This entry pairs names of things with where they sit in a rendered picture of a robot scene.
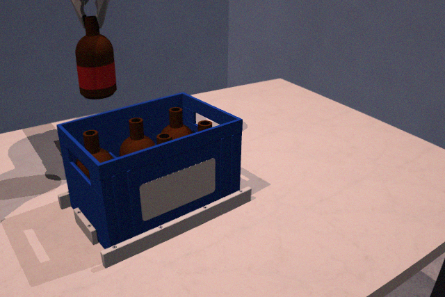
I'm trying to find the grey metal rail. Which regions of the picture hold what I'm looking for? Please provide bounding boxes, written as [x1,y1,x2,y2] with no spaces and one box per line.
[58,186,252,268]

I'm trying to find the dark blue plastic crate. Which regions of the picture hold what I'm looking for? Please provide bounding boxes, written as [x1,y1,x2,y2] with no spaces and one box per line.
[65,93,243,249]

